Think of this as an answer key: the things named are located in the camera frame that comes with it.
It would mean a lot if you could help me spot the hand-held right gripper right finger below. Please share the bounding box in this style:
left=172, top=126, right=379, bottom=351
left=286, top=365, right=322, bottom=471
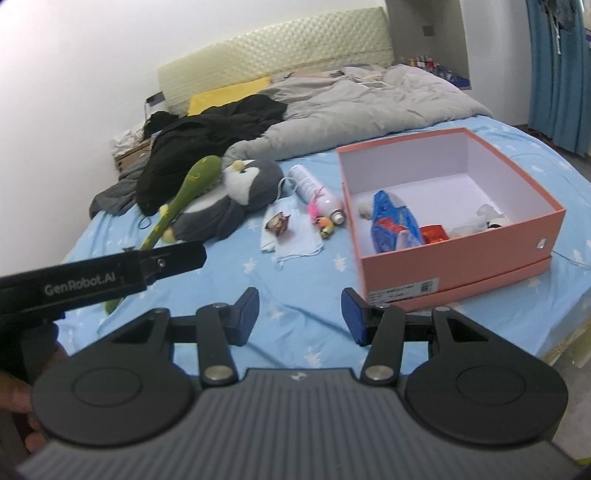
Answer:
left=341, top=287, right=492, bottom=386

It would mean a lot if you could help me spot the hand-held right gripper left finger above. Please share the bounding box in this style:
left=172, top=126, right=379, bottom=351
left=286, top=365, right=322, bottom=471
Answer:
left=111, top=287, right=260, bottom=386

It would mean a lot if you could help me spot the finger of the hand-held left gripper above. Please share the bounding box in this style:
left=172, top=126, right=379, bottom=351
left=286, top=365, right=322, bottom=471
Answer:
left=124, top=242, right=208, bottom=291

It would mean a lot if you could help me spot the pink cardboard box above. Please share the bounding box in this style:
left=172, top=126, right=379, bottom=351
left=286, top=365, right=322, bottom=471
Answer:
left=335, top=128, right=567, bottom=315

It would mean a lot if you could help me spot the green long plush toy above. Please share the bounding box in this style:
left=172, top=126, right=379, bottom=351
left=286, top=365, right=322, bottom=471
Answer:
left=105, top=155, right=223, bottom=315

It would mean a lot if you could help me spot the blue plastic snack bag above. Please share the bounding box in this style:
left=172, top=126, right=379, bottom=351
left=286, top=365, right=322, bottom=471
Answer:
left=370, top=190, right=426, bottom=254

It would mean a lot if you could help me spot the red foil packet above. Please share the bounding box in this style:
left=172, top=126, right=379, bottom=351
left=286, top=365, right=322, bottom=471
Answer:
left=419, top=224, right=450, bottom=244

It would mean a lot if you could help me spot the panda plush toy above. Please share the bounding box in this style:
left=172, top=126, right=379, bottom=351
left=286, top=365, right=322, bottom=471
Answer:
left=475, top=203, right=514, bottom=232

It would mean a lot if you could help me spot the person's left hand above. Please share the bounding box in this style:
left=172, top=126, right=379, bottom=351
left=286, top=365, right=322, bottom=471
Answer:
left=0, top=371, right=48, bottom=455

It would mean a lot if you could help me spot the blue star bedsheet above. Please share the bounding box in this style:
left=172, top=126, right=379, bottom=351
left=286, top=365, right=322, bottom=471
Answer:
left=58, top=113, right=591, bottom=365

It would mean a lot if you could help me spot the white face mask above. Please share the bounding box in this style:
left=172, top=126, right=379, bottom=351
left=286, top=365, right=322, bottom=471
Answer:
left=261, top=178, right=326, bottom=271

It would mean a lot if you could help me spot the brown wrapped snack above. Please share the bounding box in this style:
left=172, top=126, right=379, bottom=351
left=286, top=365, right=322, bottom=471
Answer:
left=264, top=212, right=293, bottom=237

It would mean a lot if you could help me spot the dark grey cloth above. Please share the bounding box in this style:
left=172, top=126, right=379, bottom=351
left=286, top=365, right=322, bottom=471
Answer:
left=89, top=164, right=151, bottom=217

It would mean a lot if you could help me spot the wooden nightstand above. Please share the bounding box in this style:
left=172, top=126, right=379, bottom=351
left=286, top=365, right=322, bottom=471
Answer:
left=113, top=138, right=155, bottom=174

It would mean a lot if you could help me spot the grey penguin plush toy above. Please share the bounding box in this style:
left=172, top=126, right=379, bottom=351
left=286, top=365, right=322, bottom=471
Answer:
left=159, top=159, right=284, bottom=243

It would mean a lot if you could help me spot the black jacket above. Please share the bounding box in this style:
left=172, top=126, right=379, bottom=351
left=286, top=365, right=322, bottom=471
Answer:
left=137, top=95, right=289, bottom=215

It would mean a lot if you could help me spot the white crumpled cloth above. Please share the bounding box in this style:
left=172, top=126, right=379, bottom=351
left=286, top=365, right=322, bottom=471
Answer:
left=111, top=124, right=153, bottom=155

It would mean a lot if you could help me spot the white spray bottle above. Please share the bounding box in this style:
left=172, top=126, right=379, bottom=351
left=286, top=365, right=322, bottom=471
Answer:
left=288, top=165, right=345, bottom=225

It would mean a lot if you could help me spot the dark cloth bundle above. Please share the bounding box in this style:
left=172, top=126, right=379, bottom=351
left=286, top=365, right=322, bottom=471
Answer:
left=143, top=111, right=181, bottom=134

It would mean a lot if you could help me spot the yellow pillow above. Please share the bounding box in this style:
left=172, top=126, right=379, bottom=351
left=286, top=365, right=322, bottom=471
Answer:
left=187, top=77, right=272, bottom=116

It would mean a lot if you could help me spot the grey duvet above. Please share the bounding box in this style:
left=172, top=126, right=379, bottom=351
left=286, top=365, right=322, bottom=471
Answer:
left=224, top=64, right=494, bottom=162

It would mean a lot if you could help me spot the cream padded headboard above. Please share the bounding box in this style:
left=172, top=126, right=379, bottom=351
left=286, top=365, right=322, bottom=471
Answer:
left=157, top=7, right=394, bottom=114

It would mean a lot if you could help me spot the row of small bottles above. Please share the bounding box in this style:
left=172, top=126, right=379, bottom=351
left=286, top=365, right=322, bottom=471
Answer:
left=399, top=53, right=462, bottom=81

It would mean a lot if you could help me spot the blue curtain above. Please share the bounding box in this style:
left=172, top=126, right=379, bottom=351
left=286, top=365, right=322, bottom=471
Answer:
left=526, top=0, right=591, bottom=160

